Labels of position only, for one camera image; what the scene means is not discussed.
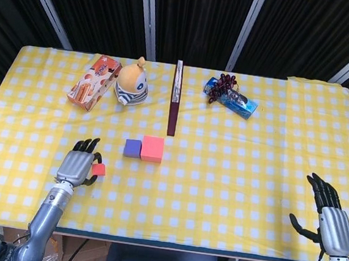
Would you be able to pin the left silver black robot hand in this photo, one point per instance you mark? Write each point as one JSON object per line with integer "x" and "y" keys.
{"x": 74, "y": 166}

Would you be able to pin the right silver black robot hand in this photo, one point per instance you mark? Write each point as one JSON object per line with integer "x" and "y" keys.
{"x": 336, "y": 230}

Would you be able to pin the small red foam cube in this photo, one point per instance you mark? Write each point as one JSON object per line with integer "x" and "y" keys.
{"x": 99, "y": 170}

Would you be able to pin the medium purple foam cube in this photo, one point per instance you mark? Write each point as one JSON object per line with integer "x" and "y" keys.
{"x": 132, "y": 148}

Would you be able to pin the large red foam cube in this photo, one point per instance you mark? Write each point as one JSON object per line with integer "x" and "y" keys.
{"x": 152, "y": 148}

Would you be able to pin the yellow white checkered tablecloth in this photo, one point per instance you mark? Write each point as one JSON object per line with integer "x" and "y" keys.
{"x": 218, "y": 190}

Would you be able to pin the orange snack box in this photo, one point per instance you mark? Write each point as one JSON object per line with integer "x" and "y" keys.
{"x": 91, "y": 82}

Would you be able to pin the plain brown cardboard box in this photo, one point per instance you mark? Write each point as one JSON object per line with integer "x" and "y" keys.
{"x": 95, "y": 254}

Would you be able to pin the yellow plush toy striped shirt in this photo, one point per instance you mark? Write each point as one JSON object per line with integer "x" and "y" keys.
{"x": 131, "y": 80}

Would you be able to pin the maroon upright book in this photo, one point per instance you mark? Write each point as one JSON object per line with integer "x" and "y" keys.
{"x": 173, "y": 117}

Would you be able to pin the blue cookie box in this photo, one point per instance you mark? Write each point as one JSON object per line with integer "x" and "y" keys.
{"x": 241, "y": 107}

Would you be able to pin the purple grape bunch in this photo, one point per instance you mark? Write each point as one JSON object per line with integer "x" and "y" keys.
{"x": 221, "y": 85}

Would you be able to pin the black pleated curtain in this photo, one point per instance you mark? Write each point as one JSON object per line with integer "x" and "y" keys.
{"x": 201, "y": 19}

